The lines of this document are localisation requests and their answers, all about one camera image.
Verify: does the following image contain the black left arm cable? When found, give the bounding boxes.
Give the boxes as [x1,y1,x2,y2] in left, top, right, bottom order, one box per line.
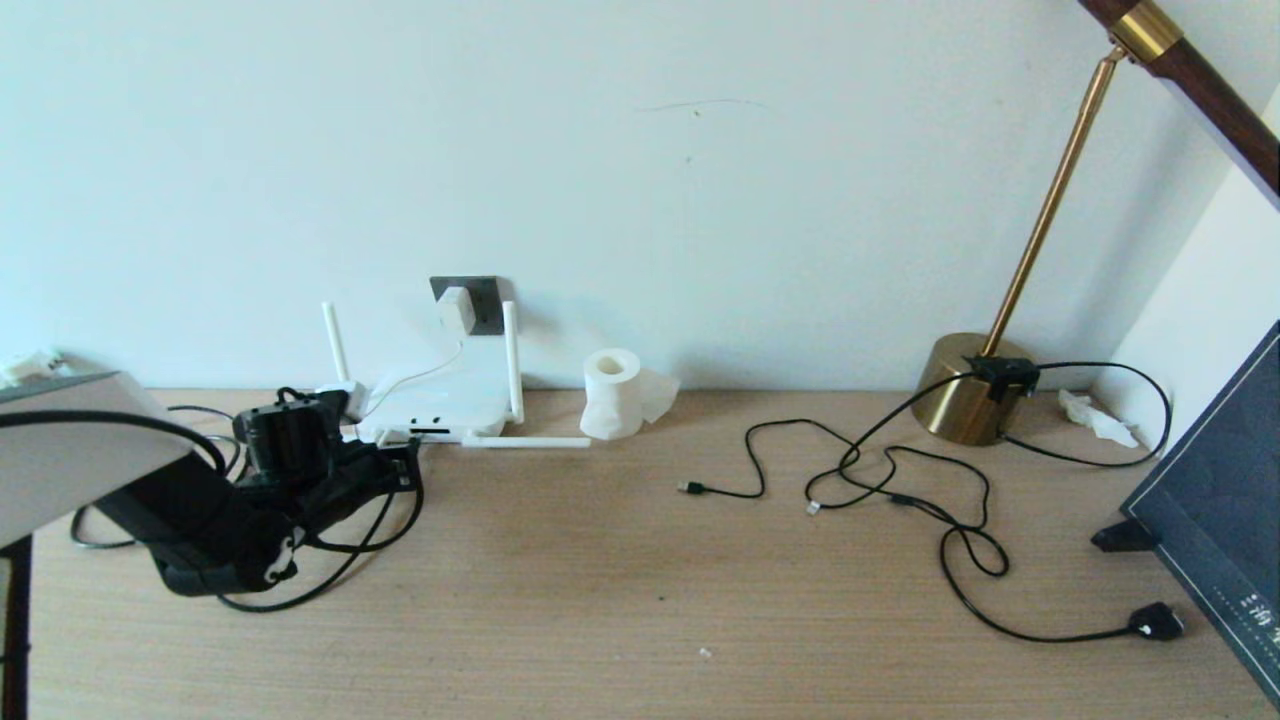
[0,410,426,554]

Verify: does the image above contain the white power adapter with cord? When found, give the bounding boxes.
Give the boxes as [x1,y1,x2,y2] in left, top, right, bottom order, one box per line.
[345,287,478,443]

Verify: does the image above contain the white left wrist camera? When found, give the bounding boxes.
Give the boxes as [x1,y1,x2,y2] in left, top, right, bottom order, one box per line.
[316,382,367,422]

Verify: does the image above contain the black inline cord box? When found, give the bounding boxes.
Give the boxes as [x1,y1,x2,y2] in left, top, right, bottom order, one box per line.
[962,355,1041,403]

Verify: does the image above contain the brass desk lamp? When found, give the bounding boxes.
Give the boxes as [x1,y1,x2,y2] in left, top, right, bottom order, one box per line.
[910,0,1280,448]

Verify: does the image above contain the white plastic wrapped item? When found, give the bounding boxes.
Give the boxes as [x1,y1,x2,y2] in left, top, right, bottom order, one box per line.
[0,350,67,387]

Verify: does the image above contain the grey wall socket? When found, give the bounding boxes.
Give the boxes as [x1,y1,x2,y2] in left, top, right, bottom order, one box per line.
[430,276,504,336]

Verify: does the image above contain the crumpled white tissue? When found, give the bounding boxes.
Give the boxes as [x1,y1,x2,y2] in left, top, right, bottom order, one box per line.
[1057,390,1139,449]

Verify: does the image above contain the white router with antennas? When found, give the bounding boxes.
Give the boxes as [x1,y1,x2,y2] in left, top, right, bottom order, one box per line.
[321,300,592,449]

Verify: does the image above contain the black USB cable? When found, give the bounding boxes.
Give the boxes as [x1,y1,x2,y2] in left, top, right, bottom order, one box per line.
[677,418,993,531]

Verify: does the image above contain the white toilet paper roll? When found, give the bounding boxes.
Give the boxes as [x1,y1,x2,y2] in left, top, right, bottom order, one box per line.
[580,348,682,442]

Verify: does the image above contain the dark framed board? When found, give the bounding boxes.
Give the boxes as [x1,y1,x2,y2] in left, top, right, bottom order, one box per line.
[1118,320,1280,711]

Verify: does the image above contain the black lamp cable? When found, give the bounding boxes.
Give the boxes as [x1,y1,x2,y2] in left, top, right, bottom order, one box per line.
[803,360,1186,643]

